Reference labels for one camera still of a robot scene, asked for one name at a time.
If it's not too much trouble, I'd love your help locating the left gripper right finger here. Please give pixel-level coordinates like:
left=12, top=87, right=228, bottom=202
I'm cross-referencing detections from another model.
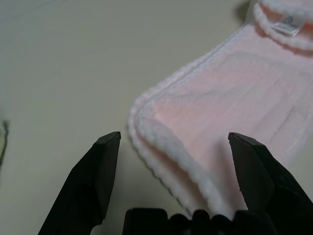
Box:
left=227, top=132, right=313, bottom=235

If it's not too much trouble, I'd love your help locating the pink terry towel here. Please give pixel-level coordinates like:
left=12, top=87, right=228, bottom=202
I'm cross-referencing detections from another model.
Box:
left=127, top=0, right=313, bottom=218

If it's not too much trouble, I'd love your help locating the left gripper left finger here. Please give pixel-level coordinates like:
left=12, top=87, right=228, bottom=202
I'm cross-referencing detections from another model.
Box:
left=38, top=131, right=122, bottom=235

